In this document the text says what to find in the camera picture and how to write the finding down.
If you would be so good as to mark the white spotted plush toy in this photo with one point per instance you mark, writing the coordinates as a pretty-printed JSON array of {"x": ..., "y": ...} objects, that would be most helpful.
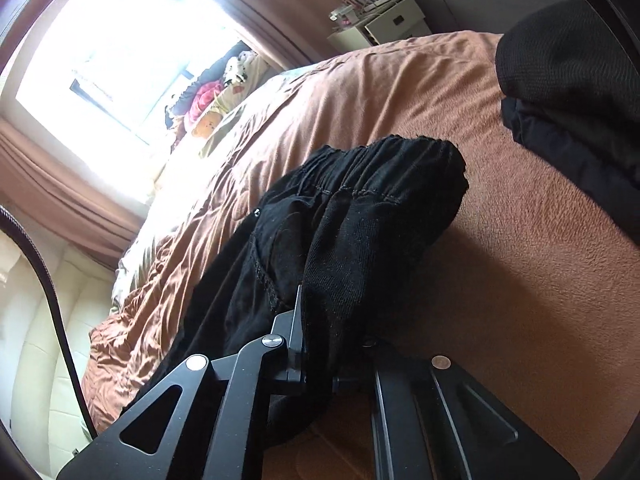
[{"x": 237, "y": 67}]

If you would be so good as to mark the pink plush toy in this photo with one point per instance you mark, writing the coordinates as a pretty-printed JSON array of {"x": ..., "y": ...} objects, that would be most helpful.
[{"x": 202, "y": 100}]

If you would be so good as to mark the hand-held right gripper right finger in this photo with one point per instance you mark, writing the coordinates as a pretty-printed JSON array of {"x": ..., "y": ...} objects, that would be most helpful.
[{"x": 400, "y": 410}]

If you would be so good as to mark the bright window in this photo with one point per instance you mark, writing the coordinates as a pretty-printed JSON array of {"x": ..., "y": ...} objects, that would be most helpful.
[{"x": 125, "y": 45}]

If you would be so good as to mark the brown blanket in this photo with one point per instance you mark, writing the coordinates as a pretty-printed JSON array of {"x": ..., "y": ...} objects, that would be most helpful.
[{"x": 400, "y": 90}]

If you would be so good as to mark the black pants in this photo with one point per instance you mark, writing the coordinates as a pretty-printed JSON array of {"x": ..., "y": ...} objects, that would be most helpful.
[{"x": 350, "y": 220}]

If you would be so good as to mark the white nightstand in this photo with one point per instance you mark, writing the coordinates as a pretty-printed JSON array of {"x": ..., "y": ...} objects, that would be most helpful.
[{"x": 395, "y": 22}]

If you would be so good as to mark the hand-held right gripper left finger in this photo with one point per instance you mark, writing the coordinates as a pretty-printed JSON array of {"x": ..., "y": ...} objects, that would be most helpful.
[{"x": 290, "y": 330}]

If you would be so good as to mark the black knit garment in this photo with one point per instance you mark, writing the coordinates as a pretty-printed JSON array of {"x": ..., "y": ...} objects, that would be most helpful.
[{"x": 560, "y": 55}]

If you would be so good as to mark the yellow bear plush toy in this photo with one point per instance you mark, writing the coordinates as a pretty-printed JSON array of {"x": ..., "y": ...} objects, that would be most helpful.
[{"x": 207, "y": 125}]

